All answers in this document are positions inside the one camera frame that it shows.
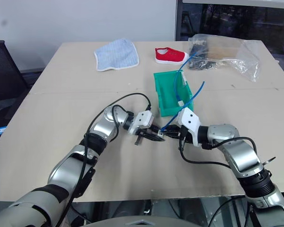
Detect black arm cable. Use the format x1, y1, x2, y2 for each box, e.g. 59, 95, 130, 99
178, 127, 261, 170
54, 92, 153, 227

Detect grey rounded robot torso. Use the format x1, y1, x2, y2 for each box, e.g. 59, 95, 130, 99
82, 215, 200, 227

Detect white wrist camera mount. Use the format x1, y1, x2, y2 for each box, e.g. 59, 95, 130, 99
176, 107, 202, 147
127, 110, 154, 136

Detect black parts in bag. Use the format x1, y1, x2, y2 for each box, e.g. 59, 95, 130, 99
188, 39, 216, 70

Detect dark glass window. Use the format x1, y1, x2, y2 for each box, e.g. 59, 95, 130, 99
175, 0, 284, 62

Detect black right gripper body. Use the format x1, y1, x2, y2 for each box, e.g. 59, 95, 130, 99
173, 124, 188, 143

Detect clear plastic bag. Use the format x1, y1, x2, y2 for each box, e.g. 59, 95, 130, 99
187, 33, 261, 83

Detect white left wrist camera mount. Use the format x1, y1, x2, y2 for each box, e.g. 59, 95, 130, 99
127, 110, 154, 136

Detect red canvas shoe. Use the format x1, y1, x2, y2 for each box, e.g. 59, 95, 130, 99
154, 47, 190, 65

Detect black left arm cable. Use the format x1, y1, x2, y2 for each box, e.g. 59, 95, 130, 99
54, 92, 153, 227

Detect blue cable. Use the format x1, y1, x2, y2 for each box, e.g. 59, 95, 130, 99
174, 52, 197, 103
161, 81, 205, 132

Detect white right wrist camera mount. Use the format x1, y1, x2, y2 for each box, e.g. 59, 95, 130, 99
176, 107, 202, 147

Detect black office chair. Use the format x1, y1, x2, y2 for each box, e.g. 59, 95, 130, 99
0, 40, 29, 103

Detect green plastic bin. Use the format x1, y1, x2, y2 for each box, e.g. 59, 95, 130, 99
153, 70, 195, 118

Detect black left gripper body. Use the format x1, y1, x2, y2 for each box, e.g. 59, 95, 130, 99
134, 122, 157, 145

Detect blue striped cloth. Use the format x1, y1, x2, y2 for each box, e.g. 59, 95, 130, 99
93, 38, 140, 72

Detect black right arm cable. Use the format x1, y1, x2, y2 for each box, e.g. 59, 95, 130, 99
178, 127, 261, 170

